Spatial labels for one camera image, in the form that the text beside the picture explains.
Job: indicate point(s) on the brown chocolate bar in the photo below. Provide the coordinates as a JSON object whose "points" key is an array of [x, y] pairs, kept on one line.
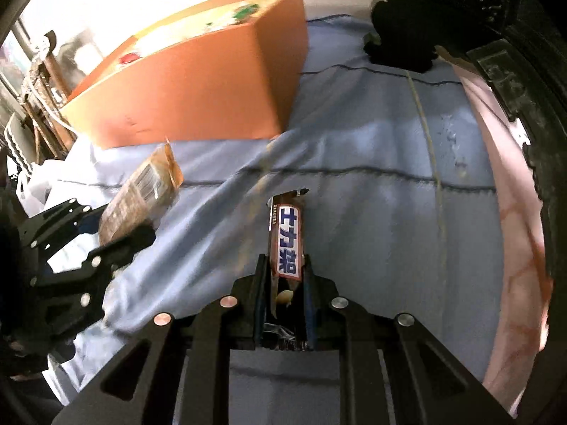
{"points": [[288, 239]]}

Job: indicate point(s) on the red snack packet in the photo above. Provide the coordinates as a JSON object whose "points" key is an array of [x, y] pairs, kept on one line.
{"points": [[128, 58]]}

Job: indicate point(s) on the brown carved wooden chair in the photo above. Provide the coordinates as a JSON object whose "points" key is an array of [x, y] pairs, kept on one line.
{"points": [[44, 97]]}

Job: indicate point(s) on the green cracker packet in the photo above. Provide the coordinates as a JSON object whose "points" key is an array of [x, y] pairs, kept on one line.
{"points": [[246, 11]]}

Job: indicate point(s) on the white metal rack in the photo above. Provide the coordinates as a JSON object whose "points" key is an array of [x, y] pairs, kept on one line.
{"points": [[15, 146]]}

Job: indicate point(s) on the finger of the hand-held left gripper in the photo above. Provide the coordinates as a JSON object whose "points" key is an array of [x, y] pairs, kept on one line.
{"points": [[119, 248], [48, 225]]}

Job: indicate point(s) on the dark carved wooden furniture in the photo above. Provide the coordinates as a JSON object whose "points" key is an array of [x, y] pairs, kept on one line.
{"points": [[522, 31]]}

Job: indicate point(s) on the orange cardboard box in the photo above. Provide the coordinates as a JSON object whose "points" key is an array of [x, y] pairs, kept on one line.
{"points": [[199, 84]]}

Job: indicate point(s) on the white plastic bag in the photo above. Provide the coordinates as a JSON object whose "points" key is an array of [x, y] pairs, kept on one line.
{"points": [[37, 186]]}

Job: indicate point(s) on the pink cloth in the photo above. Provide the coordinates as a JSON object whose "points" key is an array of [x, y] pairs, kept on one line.
{"points": [[518, 274]]}

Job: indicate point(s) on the bread packet with barcode label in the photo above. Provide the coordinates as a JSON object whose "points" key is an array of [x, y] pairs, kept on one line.
{"points": [[133, 203]]}

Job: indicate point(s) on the blue checked cloth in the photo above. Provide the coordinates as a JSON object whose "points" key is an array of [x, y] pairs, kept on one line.
{"points": [[376, 230]]}

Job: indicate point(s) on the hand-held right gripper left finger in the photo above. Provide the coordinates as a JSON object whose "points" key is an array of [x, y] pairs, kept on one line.
{"points": [[248, 314]]}

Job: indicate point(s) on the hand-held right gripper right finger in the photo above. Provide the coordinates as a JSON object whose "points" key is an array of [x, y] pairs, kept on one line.
{"points": [[323, 314]]}

